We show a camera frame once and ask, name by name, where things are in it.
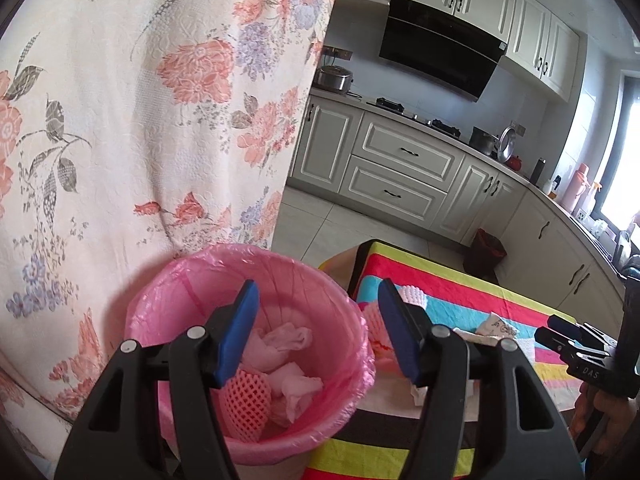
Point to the pink lined waste bin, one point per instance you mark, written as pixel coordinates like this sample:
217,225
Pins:
310,300

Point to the person's right hand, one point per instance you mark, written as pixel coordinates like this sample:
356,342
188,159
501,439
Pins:
622,425

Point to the white tissue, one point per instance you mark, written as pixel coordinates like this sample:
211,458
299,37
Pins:
295,390
285,340

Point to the striped tablecloth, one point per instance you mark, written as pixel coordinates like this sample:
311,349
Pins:
460,280

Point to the pale spray bottle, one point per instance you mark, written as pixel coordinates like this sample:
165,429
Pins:
592,202

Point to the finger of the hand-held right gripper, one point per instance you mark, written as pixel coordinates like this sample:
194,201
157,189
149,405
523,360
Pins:
555,342
575,329

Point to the small white bottle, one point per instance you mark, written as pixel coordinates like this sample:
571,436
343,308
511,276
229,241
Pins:
549,189

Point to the red teapot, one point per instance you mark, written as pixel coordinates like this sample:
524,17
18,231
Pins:
515,162

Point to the white base cabinets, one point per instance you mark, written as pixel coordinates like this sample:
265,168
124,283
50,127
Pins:
330,145

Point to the black range hood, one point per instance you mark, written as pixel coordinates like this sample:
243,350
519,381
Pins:
440,50

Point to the pink thermos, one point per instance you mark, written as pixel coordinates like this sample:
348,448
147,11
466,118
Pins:
575,190

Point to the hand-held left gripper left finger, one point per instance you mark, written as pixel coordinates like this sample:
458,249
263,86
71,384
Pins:
235,335

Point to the dark bin with red bag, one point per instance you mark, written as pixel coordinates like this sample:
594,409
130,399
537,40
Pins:
484,255

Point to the silver pressure cooker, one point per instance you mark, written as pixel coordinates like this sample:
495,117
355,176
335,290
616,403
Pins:
334,80

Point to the white paper wrapper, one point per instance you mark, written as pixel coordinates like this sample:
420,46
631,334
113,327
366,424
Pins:
492,329

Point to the floral curtain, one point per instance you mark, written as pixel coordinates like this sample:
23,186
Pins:
150,110

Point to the kitchen window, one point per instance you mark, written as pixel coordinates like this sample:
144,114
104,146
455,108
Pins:
625,160

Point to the wall socket strip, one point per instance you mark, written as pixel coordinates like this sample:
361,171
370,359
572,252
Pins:
337,52

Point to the steel pot lid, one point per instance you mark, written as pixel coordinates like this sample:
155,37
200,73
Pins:
507,142

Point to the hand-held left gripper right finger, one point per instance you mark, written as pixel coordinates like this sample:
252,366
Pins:
400,335

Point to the grey cooking pot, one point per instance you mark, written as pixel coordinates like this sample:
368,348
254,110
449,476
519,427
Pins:
482,142

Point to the black gas stove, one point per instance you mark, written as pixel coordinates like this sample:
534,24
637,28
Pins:
390,104

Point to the dark pump dispenser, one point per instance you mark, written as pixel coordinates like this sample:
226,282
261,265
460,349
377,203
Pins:
557,185

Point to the white cabinet drawer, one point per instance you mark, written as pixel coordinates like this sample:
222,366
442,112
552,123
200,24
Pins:
392,192
410,150

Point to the wall socket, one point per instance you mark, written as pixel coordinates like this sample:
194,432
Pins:
518,129

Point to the pink foam fruit net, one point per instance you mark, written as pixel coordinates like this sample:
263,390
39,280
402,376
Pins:
247,400
415,297

